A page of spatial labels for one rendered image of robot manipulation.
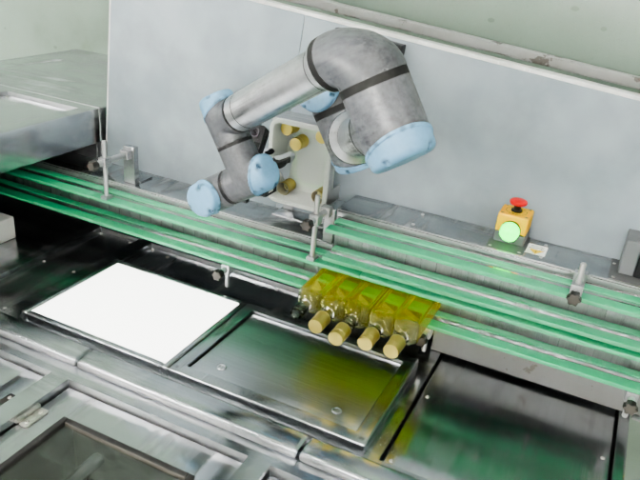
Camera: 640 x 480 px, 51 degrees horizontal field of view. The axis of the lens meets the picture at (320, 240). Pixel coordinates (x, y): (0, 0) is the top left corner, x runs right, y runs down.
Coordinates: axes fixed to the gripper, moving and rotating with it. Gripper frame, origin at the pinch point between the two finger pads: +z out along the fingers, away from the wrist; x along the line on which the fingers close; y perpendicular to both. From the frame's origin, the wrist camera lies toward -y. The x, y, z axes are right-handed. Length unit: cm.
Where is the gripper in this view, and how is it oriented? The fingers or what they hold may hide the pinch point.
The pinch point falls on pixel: (281, 150)
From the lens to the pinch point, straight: 169.2
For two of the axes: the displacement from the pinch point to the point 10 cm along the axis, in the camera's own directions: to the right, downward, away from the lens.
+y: -0.5, 9.1, 4.0
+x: 9.0, 2.2, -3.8
